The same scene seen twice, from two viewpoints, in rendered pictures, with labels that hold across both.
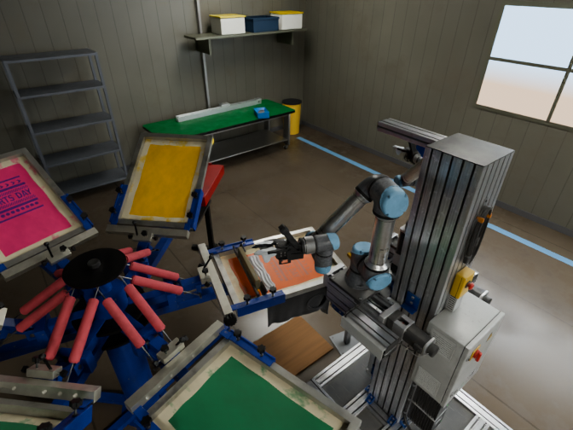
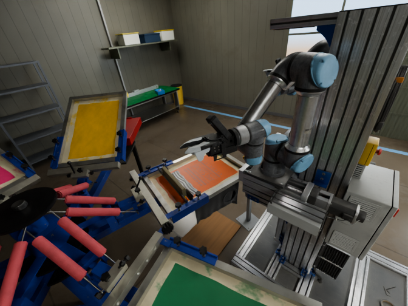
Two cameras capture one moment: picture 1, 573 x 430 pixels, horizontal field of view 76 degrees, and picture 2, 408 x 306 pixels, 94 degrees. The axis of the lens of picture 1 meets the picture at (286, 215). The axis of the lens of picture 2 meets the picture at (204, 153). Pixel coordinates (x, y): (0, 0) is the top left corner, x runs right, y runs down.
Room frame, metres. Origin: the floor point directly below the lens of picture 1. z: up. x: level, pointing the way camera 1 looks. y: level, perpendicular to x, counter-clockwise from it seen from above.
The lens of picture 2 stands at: (0.60, 0.14, 2.01)
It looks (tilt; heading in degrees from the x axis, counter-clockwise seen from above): 33 degrees down; 352
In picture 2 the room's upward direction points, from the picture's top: 6 degrees counter-clockwise
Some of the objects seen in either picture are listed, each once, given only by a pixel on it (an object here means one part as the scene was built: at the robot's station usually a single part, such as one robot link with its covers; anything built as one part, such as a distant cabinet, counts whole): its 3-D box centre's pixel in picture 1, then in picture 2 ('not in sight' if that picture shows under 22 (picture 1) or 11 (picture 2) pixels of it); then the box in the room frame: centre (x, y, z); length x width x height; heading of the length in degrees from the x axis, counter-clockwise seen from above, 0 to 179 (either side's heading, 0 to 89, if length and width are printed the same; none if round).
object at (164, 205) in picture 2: (279, 264); (196, 173); (1.88, 0.04, 0.97); 0.79 x 0.58 x 0.04; 114
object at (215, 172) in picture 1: (190, 183); (118, 132); (2.87, 0.86, 1.06); 0.61 x 0.46 x 0.12; 174
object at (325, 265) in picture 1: (321, 258); (251, 149); (1.25, -0.16, 1.55); 0.11 x 0.08 x 0.11; 14
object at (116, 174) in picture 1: (73, 129); (33, 116); (4.59, 2.80, 0.91); 0.96 x 0.40 x 1.82; 129
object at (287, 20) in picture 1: (286, 20); (164, 35); (6.85, 0.04, 2.00); 0.44 x 0.37 x 0.25; 129
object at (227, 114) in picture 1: (225, 135); (139, 108); (5.70, 1.01, 0.42); 2.34 x 0.91 x 0.83; 129
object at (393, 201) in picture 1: (381, 238); (302, 119); (1.30, -0.42, 1.63); 0.15 x 0.12 x 0.55; 14
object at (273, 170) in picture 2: (360, 273); (272, 163); (1.43, -0.39, 1.31); 0.15 x 0.15 x 0.10
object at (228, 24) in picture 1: (228, 24); (128, 39); (6.15, 0.91, 1.99); 0.44 x 0.36 x 0.24; 129
